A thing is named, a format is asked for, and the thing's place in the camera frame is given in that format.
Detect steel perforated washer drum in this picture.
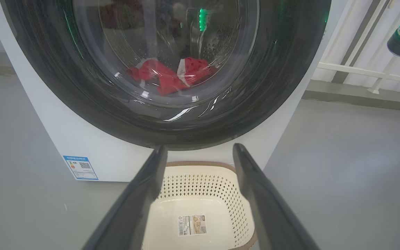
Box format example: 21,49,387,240
98,0,242,87

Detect white metal railing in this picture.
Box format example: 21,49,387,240
316,0,400,94

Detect cream perforated laundry basket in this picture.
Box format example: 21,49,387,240
141,161,258,250

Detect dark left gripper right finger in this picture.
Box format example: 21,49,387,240
233,143,320,250

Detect paper label with barcode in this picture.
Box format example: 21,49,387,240
177,215,207,236

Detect white washing machine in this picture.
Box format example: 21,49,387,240
0,0,348,183

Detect dark round washing machine door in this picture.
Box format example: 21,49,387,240
0,0,332,150

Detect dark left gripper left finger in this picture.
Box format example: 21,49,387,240
82,145,168,250

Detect blue energy label sticker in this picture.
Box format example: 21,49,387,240
63,156,99,181

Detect red garment with white trim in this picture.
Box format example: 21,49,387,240
126,57,218,97

